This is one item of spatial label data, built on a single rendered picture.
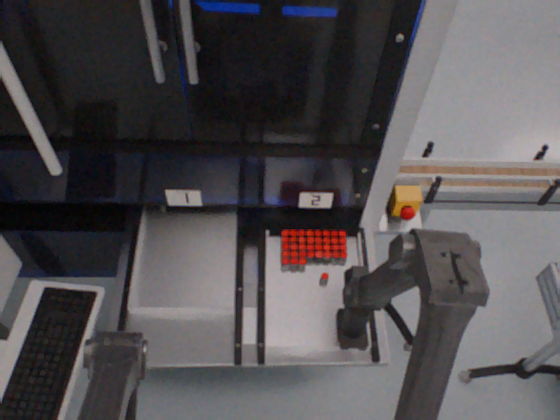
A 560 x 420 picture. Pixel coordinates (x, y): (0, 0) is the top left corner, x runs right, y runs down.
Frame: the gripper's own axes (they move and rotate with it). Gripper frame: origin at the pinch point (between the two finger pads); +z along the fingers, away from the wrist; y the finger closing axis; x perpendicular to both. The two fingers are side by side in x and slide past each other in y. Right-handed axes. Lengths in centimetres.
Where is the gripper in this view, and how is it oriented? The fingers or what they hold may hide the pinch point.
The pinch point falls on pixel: (347, 344)
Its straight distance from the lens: 129.6
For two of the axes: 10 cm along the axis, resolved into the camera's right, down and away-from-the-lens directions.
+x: -10.0, -0.1, -0.8
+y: -0.4, -8.4, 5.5
